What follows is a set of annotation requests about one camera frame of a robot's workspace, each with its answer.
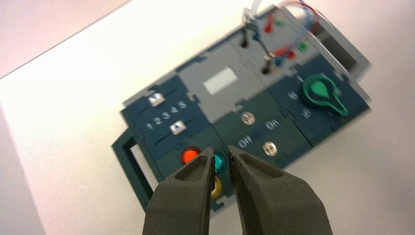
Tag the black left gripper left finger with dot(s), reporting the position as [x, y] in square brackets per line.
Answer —
[183, 201]

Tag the green rotary knob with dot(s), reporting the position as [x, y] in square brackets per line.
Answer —
[321, 92]

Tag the white slider knob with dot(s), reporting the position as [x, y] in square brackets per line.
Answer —
[156, 99]
[177, 127]

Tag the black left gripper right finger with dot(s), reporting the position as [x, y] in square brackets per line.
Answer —
[278, 207]

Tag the teal push button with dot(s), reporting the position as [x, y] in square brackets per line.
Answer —
[220, 162]

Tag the teal and grey control box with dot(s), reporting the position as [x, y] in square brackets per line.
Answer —
[227, 110]

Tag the white rectangular display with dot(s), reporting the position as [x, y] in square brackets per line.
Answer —
[220, 81]

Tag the yellow push button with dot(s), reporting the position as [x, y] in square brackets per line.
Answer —
[216, 188]

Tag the red push button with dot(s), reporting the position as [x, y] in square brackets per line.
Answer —
[189, 155]

